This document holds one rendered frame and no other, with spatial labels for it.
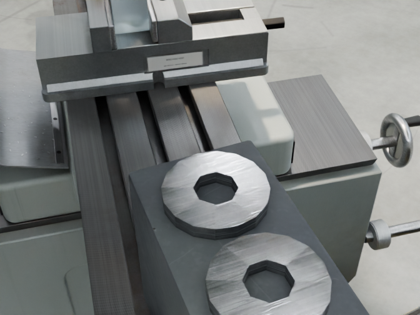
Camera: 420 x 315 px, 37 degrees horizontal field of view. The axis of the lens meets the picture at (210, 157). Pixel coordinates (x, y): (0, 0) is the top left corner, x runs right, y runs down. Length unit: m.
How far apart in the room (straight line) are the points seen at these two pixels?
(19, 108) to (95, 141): 0.22
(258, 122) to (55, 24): 0.37
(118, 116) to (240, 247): 0.48
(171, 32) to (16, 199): 0.36
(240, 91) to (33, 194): 0.41
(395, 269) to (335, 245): 0.68
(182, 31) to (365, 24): 2.14
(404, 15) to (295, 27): 0.53
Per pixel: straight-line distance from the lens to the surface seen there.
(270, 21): 1.02
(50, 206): 1.03
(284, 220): 0.51
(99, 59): 0.93
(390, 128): 1.37
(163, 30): 0.92
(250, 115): 1.08
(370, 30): 2.97
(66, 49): 0.94
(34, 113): 1.05
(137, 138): 0.87
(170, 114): 0.91
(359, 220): 1.25
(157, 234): 0.50
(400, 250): 2.00
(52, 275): 1.15
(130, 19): 0.94
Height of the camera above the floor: 1.49
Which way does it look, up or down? 43 degrees down
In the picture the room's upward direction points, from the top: straight up
